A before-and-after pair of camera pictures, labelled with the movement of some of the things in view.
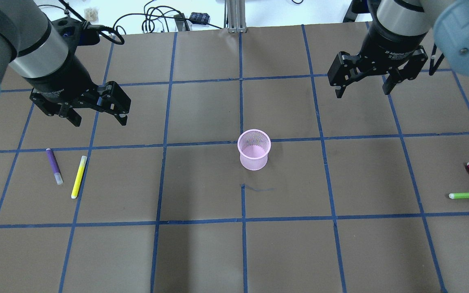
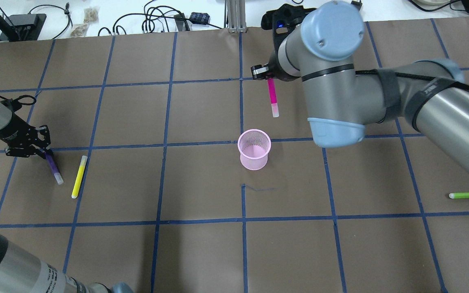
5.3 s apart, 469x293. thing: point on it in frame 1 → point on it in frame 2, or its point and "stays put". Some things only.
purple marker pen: (54, 166) stays put
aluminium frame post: (236, 16) stays put
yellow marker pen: (78, 176) stays put
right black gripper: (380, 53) → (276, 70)
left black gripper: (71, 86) → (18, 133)
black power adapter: (200, 17) stays put
